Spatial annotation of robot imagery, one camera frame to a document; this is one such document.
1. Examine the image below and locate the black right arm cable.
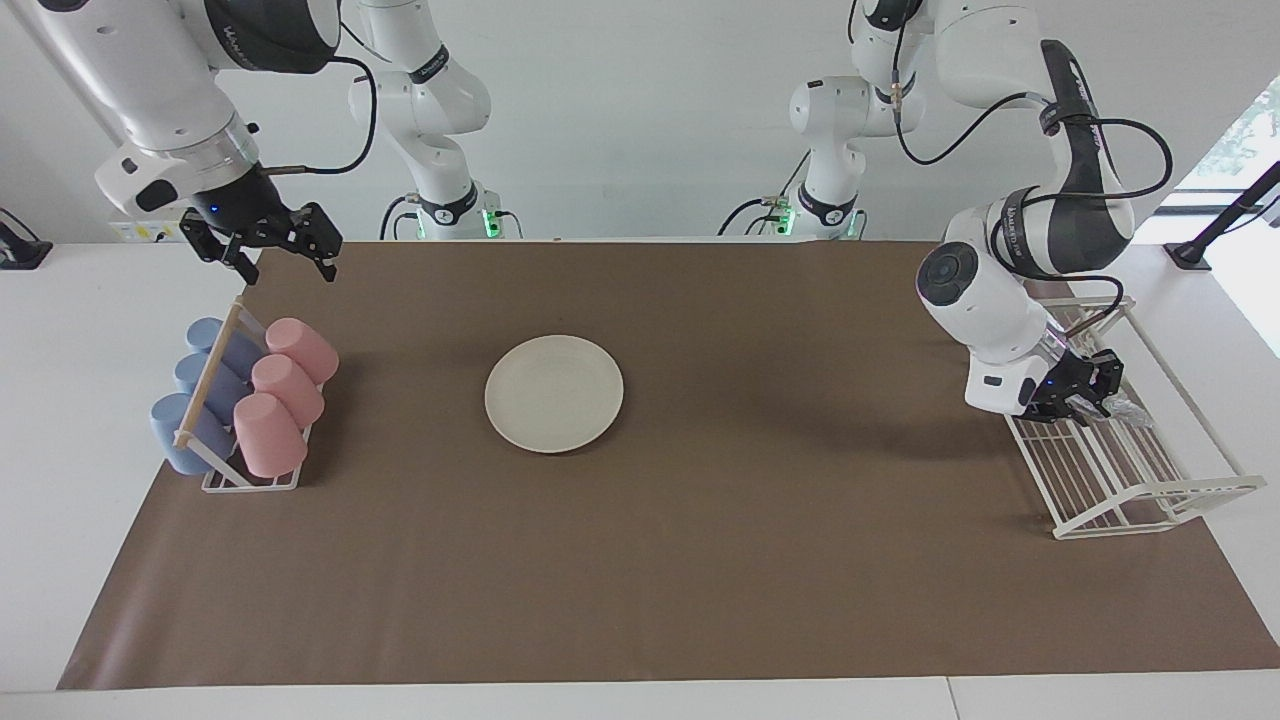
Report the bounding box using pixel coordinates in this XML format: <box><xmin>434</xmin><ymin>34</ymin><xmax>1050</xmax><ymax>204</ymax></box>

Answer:
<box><xmin>268</xmin><ymin>55</ymin><xmax>379</xmax><ymax>176</ymax></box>

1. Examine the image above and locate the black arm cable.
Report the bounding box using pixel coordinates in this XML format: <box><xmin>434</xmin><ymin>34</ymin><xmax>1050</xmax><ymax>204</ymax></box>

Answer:
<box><xmin>268</xmin><ymin>55</ymin><xmax>379</xmax><ymax>176</ymax></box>
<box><xmin>893</xmin><ymin>20</ymin><xmax>1174</xmax><ymax>336</ymax></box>

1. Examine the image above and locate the black base cable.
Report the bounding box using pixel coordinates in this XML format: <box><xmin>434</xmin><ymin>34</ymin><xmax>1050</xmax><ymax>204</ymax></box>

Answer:
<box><xmin>718</xmin><ymin>150</ymin><xmax>809</xmax><ymax>238</ymax></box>
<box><xmin>379</xmin><ymin>194</ymin><xmax>421</xmax><ymax>241</ymax></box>

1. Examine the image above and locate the brown paper table mat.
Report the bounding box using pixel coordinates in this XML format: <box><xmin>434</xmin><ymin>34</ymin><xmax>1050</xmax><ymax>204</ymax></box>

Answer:
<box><xmin>57</xmin><ymin>238</ymin><xmax>1280</xmax><ymax>692</ymax></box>

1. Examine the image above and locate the pink plastic cup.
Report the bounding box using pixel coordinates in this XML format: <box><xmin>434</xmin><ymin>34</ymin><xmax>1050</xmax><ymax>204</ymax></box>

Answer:
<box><xmin>251</xmin><ymin>354</ymin><xmax>326</xmax><ymax>429</ymax></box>
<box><xmin>233</xmin><ymin>392</ymin><xmax>309</xmax><ymax>479</ymax></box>
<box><xmin>265</xmin><ymin>318</ymin><xmax>340</xmax><ymax>386</ymax></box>

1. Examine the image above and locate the cream round plate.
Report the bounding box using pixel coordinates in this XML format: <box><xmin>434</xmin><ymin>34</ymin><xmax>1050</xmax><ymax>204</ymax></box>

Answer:
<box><xmin>485</xmin><ymin>335</ymin><xmax>625</xmax><ymax>455</ymax></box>

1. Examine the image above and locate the bright window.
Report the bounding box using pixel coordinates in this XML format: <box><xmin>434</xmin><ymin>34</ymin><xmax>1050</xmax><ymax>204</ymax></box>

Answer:
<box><xmin>1128</xmin><ymin>75</ymin><xmax>1280</xmax><ymax>359</ymax></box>

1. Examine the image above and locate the cup rack with wooden bar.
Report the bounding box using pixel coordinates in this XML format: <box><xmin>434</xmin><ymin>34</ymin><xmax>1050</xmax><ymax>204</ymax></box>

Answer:
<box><xmin>172</xmin><ymin>296</ymin><xmax>323</xmax><ymax>493</ymax></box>

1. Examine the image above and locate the silver foil packet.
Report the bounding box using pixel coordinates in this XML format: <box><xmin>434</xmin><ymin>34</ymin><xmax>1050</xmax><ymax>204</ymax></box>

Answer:
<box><xmin>1085</xmin><ymin>394</ymin><xmax>1154</xmax><ymax>431</ymax></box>

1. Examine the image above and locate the black table clamp mount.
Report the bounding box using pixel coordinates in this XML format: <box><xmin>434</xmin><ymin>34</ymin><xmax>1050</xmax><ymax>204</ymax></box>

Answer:
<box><xmin>0</xmin><ymin>207</ymin><xmax>54</xmax><ymax>271</ymax></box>

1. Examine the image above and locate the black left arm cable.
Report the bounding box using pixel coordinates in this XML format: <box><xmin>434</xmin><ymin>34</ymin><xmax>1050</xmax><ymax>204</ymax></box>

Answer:
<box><xmin>893</xmin><ymin>20</ymin><xmax>1174</xmax><ymax>336</ymax></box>

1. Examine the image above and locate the black stand arm with base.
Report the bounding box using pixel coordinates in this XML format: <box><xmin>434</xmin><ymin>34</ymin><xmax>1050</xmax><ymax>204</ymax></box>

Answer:
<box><xmin>1163</xmin><ymin>160</ymin><xmax>1280</xmax><ymax>272</ymax></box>

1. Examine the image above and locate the blue plastic cup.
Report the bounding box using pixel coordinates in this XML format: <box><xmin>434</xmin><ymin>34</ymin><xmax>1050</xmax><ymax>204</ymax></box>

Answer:
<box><xmin>150</xmin><ymin>393</ymin><xmax>237</xmax><ymax>476</ymax></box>
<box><xmin>174</xmin><ymin>352</ymin><xmax>251</xmax><ymax>426</ymax></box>
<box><xmin>186</xmin><ymin>318</ymin><xmax>264</xmax><ymax>381</ymax></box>

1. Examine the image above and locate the white wire dish rack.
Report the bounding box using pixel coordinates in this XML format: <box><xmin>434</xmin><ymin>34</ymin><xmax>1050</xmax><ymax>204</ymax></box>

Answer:
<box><xmin>974</xmin><ymin>295</ymin><xmax>1267</xmax><ymax>541</ymax></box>

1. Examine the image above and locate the white wall outlet box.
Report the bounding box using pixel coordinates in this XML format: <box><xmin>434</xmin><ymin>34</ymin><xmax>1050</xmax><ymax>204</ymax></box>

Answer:
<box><xmin>106</xmin><ymin>205</ymin><xmax>201</xmax><ymax>244</ymax></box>

